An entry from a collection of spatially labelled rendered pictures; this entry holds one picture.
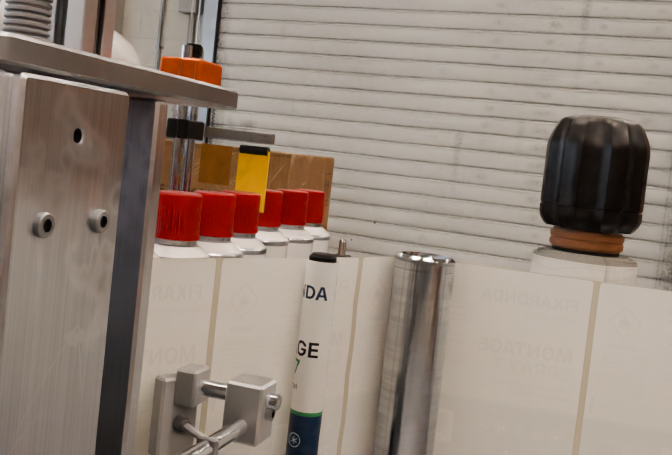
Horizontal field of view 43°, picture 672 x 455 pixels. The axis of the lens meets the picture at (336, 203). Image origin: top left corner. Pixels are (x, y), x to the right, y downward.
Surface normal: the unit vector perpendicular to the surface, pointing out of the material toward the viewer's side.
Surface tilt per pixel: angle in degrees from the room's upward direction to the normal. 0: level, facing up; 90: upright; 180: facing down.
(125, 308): 90
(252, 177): 90
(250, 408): 90
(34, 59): 90
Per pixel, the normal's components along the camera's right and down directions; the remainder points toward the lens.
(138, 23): -0.37, 0.01
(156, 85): 0.95, 0.12
